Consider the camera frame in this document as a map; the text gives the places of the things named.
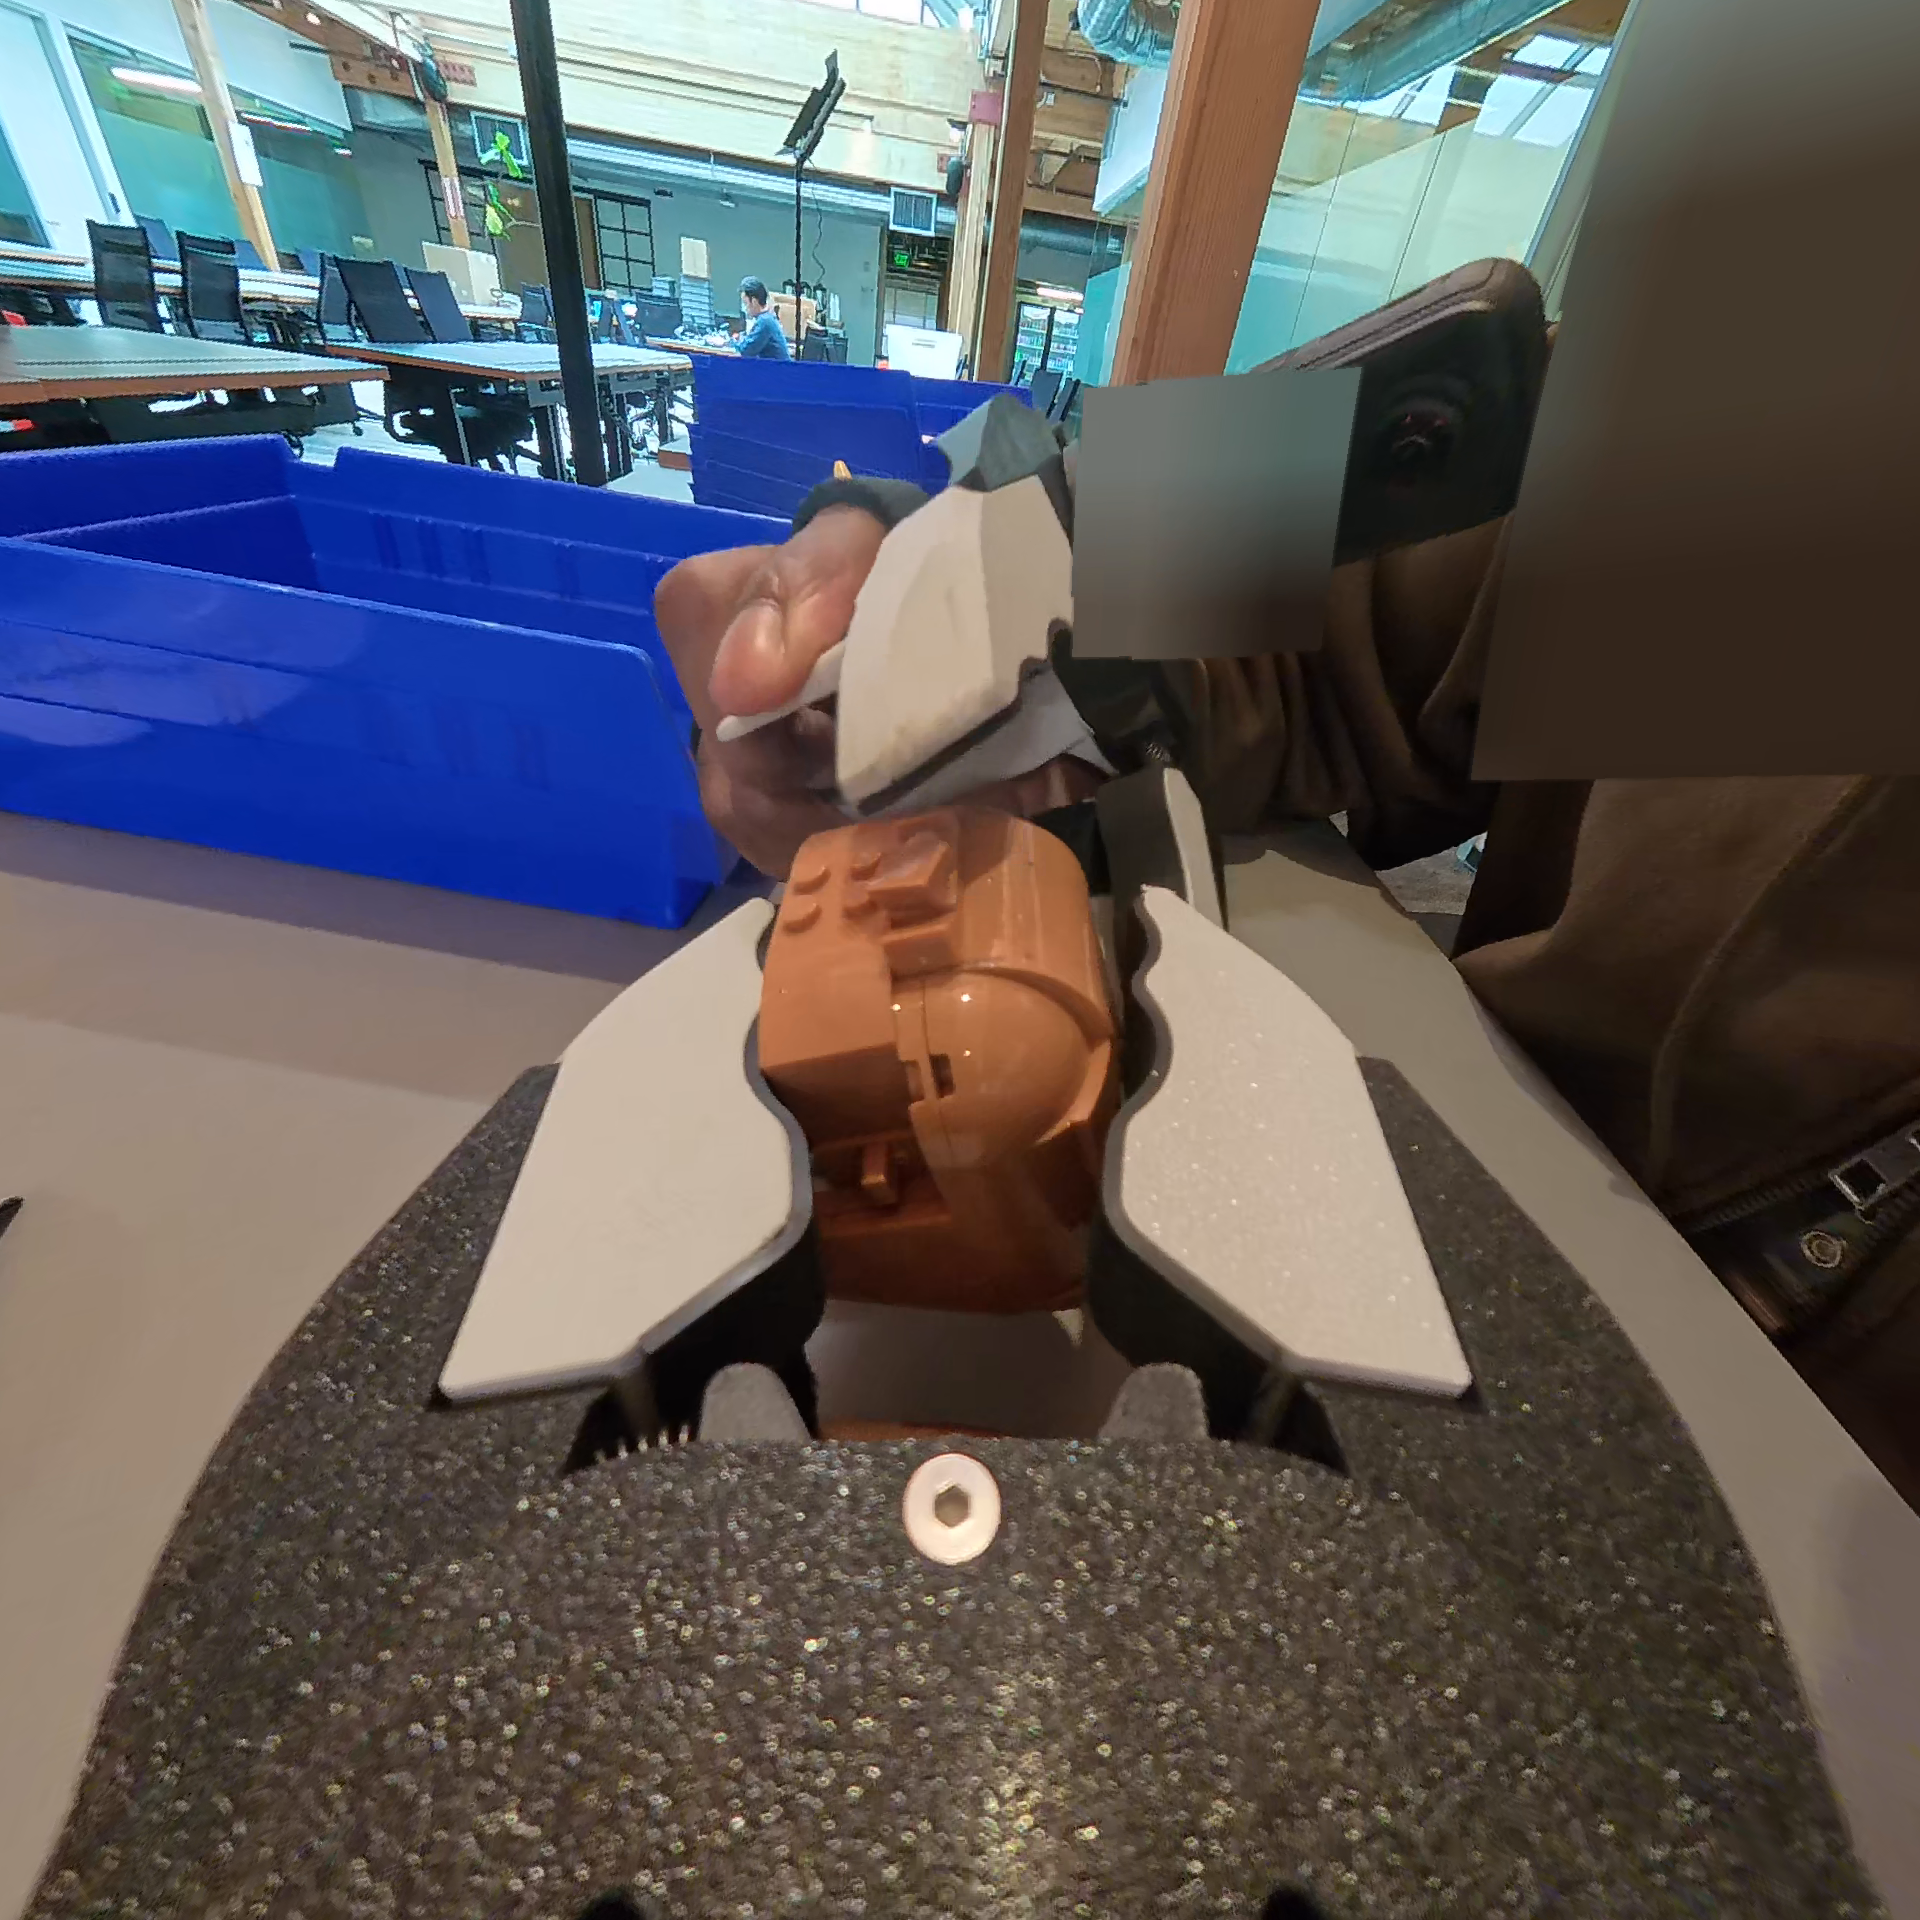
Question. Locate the black building column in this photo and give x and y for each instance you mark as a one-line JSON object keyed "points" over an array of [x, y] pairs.
{"points": [[559, 225]]}

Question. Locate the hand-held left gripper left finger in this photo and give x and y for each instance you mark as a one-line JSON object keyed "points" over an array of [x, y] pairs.
{"points": [[616, 1201]]}

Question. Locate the blue plastic parts bin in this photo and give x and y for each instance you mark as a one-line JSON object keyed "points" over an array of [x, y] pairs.
{"points": [[299, 750]]}

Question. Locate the long brown desk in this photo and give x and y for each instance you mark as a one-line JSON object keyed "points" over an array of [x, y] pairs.
{"points": [[148, 359]]}

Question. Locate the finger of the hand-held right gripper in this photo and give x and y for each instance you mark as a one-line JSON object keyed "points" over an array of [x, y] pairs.
{"points": [[1185, 841], [944, 646]]}

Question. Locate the brown lego head model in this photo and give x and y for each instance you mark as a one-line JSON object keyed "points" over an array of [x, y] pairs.
{"points": [[960, 1079]]}

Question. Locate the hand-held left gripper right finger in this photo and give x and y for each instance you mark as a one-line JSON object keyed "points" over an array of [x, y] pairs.
{"points": [[1276, 1201]]}

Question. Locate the person's right forearm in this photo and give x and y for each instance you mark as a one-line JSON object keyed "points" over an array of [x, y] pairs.
{"points": [[1276, 721]]}

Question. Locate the stack of blue bins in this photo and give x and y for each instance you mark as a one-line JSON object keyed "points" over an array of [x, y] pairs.
{"points": [[810, 421]]}

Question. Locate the person's right hand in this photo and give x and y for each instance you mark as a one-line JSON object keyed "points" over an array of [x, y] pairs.
{"points": [[751, 601]]}

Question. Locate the silver ventilation duct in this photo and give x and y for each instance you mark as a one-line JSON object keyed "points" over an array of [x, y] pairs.
{"points": [[1125, 23]]}

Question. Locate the person's brown jacket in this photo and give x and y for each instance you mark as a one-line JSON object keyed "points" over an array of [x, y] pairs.
{"points": [[1724, 974]]}

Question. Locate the wooden building column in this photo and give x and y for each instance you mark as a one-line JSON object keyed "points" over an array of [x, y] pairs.
{"points": [[1215, 181]]}

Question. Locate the white sign board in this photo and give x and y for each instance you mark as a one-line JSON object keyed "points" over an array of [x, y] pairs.
{"points": [[922, 350]]}

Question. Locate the row of black office chairs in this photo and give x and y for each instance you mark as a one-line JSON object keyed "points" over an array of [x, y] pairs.
{"points": [[376, 300]]}

